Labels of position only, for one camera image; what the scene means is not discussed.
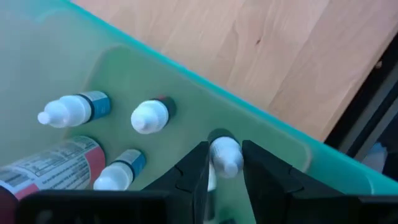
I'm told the teal plastic bin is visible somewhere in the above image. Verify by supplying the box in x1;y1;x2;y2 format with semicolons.
0;0;398;224

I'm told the small dark food coloring bottle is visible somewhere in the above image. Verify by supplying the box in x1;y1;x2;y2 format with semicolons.
37;90;112;129
93;148;147;191

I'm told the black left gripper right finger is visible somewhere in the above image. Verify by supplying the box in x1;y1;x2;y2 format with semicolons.
241;139;345;224

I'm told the small black food coloring bottle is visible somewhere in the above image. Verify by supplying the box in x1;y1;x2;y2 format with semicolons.
207;128;245;180

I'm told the small red food coloring bottle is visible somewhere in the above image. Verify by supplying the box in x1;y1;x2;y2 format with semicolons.
130;95;177;135

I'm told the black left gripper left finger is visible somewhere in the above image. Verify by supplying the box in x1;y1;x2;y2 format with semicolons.
142;141;211;224

